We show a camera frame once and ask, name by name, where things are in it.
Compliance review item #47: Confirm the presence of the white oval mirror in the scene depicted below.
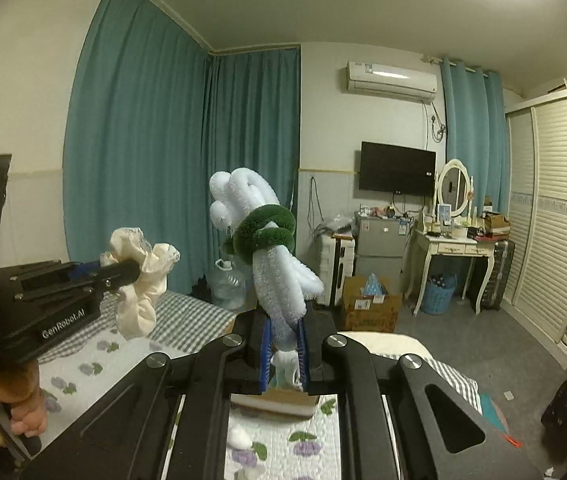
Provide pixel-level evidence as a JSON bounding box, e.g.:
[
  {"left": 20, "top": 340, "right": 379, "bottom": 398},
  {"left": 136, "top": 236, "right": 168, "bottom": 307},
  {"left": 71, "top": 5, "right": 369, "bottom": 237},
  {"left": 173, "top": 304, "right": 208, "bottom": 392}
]
[{"left": 435, "top": 159, "right": 471, "bottom": 219}]

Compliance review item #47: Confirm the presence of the dark suitcase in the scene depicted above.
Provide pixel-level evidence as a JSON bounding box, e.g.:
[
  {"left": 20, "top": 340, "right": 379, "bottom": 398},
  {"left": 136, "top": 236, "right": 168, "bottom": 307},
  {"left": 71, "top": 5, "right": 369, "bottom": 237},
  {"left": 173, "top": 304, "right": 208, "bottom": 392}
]
[{"left": 478, "top": 239, "right": 515, "bottom": 312}]

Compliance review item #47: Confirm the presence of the brown box on table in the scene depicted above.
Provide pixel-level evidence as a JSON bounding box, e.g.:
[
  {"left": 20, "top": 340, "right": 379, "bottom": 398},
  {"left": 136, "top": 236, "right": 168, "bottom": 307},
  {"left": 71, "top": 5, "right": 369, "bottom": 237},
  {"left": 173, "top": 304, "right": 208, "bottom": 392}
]
[{"left": 483, "top": 211, "right": 512, "bottom": 237}]

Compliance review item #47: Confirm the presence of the brown cardboard box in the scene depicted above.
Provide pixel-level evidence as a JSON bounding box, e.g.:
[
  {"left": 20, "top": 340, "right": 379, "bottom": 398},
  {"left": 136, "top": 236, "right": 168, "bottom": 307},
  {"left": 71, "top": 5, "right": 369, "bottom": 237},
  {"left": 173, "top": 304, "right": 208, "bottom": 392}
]
[{"left": 230, "top": 385, "right": 320, "bottom": 420}]

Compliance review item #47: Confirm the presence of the grey mini fridge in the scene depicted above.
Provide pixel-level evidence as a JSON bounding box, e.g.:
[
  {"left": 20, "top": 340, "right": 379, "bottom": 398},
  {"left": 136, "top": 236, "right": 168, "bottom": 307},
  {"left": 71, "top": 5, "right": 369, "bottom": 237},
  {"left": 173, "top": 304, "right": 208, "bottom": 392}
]
[{"left": 353, "top": 211, "right": 410, "bottom": 294}]

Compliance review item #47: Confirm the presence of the white dressing table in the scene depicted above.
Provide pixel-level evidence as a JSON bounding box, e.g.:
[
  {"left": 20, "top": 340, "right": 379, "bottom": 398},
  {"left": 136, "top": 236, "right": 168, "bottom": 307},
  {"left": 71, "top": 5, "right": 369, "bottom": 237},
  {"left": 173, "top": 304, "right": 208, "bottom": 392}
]
[{"left": 411, "top": 226, "right": 495, "bottom": 317}]

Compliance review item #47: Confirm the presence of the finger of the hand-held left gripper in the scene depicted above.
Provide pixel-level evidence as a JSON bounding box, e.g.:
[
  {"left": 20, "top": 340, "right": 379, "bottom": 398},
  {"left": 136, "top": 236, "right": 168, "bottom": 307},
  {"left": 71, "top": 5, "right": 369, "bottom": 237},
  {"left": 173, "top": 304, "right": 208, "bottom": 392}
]
[{"left": 65, "top": 259, "right": 142, "bottom": 294}]

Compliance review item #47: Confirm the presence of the cream scrunchie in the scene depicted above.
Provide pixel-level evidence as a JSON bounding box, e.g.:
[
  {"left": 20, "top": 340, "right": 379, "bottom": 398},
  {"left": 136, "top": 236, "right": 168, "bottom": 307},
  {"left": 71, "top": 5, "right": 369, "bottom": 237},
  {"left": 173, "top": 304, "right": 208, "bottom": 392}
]
[{"left": 100, "top": 227, "right": 182, "bottom": 344}]

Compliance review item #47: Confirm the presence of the wide teal curtain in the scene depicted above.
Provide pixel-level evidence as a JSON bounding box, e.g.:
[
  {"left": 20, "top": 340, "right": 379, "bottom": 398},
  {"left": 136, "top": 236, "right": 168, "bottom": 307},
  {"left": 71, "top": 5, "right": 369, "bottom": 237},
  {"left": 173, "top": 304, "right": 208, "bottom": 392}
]
[{"left": 64, "top": 0, "right": 302, "bottom": 311}]

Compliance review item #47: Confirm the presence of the narrow teal curtain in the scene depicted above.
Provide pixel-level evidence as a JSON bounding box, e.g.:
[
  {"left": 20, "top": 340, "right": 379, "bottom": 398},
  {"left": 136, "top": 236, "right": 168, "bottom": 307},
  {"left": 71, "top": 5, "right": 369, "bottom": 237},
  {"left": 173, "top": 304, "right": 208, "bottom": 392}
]
[{"left": 440, "top": 59, "right": 510, "bottom": 242}]

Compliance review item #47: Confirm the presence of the black wall television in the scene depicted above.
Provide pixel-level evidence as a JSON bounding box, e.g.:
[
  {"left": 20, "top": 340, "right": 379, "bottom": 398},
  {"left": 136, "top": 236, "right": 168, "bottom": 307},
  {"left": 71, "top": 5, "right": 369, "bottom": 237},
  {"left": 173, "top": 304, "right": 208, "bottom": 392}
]
[{"left": 359, "top": 141, "right": 437, "bottom": 196}]

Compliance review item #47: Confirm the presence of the cardboard box with blue bag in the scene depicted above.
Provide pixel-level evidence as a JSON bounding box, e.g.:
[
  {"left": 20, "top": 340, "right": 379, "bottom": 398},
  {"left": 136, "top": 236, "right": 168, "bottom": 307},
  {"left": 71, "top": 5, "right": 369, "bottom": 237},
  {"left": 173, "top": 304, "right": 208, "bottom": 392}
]
[{"left": 339, "top": 274, "right": 402, "bottom": 334}]

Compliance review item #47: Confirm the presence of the white suitcase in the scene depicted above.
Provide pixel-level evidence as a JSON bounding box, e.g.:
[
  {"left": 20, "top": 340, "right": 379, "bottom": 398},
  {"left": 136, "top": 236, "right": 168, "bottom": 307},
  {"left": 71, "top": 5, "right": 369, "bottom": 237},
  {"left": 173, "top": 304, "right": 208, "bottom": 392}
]
[{"left": 319, "top": 234, "right": 357, "bottom": 307}]

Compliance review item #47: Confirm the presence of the blue laundry basket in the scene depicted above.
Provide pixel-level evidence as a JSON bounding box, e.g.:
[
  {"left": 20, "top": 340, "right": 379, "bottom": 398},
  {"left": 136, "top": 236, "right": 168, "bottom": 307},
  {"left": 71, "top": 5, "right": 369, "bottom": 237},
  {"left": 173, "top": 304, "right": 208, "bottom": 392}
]
[{"left": 420, "top": 272, "right": 457, "bottom": 316}]

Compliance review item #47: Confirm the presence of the white floral quilt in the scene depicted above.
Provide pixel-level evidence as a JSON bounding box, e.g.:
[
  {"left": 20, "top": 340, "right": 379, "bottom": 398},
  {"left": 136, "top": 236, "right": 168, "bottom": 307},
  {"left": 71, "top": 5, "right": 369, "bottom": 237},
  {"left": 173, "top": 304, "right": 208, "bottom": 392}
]
[{"left": 34, "top": 330, "right": 344, "bottom": 480}]

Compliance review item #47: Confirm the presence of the white green fluffy twisted toy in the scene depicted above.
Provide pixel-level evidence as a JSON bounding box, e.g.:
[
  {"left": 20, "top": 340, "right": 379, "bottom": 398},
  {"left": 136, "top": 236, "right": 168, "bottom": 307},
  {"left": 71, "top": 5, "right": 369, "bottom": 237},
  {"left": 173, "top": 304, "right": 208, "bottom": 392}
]
[{"left": 210, "top": 169, "right": 325, "bottom": 391}]

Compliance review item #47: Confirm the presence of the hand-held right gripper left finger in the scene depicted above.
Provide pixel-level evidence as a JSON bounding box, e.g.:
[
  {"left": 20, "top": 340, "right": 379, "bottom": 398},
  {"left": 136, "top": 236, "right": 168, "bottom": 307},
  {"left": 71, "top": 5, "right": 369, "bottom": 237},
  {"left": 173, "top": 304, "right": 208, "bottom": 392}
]
[{"left": 24, "top": 310, "right": 272, "bottom": 480}]

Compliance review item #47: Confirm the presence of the clear water jug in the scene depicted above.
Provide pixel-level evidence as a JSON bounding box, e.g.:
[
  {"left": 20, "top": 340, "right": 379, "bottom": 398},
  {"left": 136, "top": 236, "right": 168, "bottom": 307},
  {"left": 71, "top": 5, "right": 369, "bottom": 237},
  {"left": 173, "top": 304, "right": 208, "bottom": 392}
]
[{"left": 206, "top": 258, "right": 247, "bottom": 312}]

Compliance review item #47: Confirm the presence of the bed with floral sheet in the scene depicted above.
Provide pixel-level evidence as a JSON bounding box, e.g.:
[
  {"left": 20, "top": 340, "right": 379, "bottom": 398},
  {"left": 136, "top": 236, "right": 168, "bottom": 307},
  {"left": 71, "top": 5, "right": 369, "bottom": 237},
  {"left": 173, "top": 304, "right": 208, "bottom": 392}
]
[{"left": 38, "top": 292, "right": 479, "bottom": 411}]

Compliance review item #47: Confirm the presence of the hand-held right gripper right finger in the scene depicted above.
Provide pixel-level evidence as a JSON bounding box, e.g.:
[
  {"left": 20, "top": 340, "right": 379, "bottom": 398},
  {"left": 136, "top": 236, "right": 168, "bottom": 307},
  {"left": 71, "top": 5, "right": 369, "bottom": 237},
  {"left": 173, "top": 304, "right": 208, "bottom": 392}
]
[{"left": 297, "top": 310, "right": 544, "bottom": 480}]

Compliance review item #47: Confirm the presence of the white cotton ball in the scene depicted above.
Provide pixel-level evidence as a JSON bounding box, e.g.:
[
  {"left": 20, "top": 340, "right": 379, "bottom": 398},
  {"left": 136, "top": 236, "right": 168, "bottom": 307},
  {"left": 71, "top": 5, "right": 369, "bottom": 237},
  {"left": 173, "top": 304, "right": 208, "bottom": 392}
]
[{"left": 228, "top": 422, "right": 255, "bottom": 450}]

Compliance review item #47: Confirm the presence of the white louvred wardrobe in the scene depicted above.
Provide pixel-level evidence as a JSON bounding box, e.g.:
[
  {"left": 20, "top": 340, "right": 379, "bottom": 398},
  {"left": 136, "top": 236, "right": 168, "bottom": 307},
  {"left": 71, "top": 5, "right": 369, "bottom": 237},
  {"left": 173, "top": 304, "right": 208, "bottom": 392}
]
[{"left": 505, "top": 80, "right": 567, "bottom": 372}]

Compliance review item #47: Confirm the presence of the white air conditioner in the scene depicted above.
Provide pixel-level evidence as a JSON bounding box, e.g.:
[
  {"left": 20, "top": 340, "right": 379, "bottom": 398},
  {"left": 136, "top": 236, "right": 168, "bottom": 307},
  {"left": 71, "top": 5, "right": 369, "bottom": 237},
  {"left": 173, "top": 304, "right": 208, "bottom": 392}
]
[{"left": 346, "top": 61, "right": 439, "bottom": 104}]

